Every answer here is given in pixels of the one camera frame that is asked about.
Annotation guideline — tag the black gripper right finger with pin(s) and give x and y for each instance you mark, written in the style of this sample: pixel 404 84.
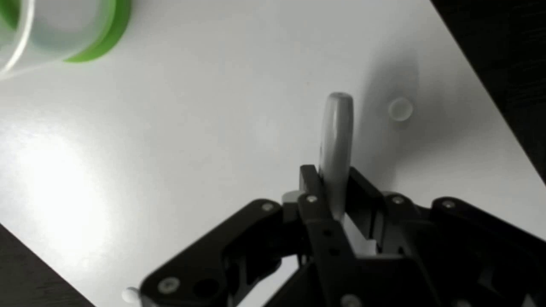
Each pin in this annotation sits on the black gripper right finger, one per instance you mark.
pixel 455 257

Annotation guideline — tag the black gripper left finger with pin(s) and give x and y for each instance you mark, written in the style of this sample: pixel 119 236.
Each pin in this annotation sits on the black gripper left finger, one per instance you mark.
pixel 250 257

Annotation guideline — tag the grey marker with blue cap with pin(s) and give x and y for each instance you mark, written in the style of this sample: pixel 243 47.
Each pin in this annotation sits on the grey marker with blue cap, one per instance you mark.
pixel 337 142

